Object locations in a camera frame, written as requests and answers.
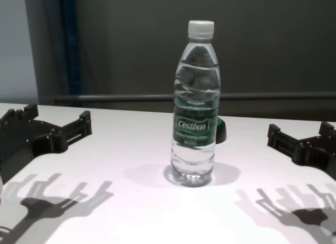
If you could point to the dark blue vertical post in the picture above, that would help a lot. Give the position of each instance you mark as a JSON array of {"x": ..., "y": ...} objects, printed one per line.
[{"x": 71, "y": 44}]

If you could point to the clear water bottle green label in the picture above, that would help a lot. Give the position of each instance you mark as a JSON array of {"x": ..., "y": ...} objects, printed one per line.
[{"x": 195, "y": 128}]

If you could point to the thin grey horizontal rail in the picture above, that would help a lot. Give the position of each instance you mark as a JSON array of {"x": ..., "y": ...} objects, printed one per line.
[{"x": 118, "y": 98}]

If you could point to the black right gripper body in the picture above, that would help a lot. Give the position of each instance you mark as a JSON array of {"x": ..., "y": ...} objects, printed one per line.
[{"x": 320, "y": 154}]

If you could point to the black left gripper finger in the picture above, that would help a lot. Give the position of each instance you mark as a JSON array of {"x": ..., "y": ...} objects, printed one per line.
[
  {"x": 30, "y": 112},
  {"x": 82, "y": 126}
]

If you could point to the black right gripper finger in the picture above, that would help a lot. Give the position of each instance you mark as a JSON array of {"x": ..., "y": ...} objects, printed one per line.
[
  {"x": 326, "y": 129},
  {"x": 275, "y": 137}
]

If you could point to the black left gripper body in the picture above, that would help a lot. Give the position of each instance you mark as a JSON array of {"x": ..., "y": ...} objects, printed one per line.
[{"x": 18, "y": 139}]

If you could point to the green YES button black base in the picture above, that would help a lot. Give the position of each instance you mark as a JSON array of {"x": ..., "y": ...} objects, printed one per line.
[{"x": 221, "y": 131}]

